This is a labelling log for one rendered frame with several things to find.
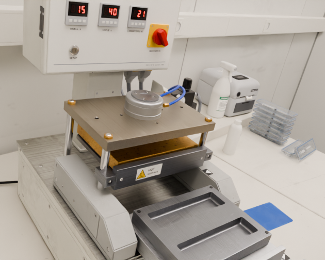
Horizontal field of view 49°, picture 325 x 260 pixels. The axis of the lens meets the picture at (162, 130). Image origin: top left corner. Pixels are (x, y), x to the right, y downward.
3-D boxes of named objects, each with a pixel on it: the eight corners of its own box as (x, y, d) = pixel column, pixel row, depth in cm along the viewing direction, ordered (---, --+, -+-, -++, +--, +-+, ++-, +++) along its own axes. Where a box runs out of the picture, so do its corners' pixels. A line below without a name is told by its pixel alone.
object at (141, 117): (49, 126, 82) (52, 71, 76) (157, 112, 100) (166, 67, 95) (101, 185, 65) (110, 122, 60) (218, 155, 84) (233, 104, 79)
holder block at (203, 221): (131, 221, 66) (133, 209, 65) (208, 194, 78) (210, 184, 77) (189, 287, 55) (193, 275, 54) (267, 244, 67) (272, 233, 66)
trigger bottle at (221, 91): (202, 112, 167) (215, 60, 157) (213, 110, 173) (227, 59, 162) (216, 119, 162) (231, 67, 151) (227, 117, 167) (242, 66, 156)
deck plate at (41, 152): (15, 143, 91) (15, 139, 90) (130, 125, 112) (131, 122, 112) (105, 273, 60) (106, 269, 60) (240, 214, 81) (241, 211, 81)
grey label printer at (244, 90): (192, 98, 181) (200, 66, 173) (217, 95, 194) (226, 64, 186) (229, 119, 165) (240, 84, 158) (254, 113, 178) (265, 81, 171)
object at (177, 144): (76, 138, 79) (79, 98, 75) (155, 125, 93) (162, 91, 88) (116, 180, 68) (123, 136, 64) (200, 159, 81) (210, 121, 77)
